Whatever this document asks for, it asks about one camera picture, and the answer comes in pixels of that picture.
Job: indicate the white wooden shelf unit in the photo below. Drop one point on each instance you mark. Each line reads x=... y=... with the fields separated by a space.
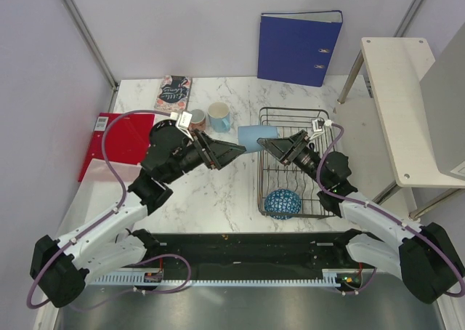
x=386 y=136

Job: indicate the red folder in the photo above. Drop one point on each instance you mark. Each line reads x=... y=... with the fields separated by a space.
x=126 y=142

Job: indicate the blue ring binder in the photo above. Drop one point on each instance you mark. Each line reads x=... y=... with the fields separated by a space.
x=297 y=47

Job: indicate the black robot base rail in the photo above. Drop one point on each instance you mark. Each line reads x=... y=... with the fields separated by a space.
x=247 y=255

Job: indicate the white cable duct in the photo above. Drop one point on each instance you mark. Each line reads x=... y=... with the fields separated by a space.
x=132 y=277

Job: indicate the pink ceramic mug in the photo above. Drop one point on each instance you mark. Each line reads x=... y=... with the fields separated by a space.
x=198 y=120

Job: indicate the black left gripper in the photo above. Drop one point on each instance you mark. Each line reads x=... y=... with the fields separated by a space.
x=216 y=154

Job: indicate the paperback book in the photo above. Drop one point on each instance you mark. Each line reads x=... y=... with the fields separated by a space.
x=173 y=94

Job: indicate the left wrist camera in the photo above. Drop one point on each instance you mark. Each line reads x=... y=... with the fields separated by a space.
x=182 y=120

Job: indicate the blue tumbler cup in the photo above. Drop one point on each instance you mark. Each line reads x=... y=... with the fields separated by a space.
x=248 y=136

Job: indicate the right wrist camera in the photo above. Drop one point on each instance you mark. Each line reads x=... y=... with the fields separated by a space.
x=319 y=127

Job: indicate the blue patterned bowl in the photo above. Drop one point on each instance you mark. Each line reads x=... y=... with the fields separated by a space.
x=281 y=203

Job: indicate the light blue handled mug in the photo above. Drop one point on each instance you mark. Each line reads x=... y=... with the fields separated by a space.
x=219 y=117

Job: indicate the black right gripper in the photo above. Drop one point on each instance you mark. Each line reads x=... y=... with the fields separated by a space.
x=286 y=149

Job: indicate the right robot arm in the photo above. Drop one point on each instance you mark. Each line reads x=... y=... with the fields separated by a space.
x=421 y=256

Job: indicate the black plate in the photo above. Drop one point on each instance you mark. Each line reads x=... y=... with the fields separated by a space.
x=165 y=134

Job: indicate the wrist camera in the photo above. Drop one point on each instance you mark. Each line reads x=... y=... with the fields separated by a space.
x=319 y=127
x=182 y=120

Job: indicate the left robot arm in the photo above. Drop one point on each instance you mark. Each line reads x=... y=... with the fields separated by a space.
x=63 y=267

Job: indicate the black wire dish rack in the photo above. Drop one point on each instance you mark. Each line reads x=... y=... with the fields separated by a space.
x=273 y=175

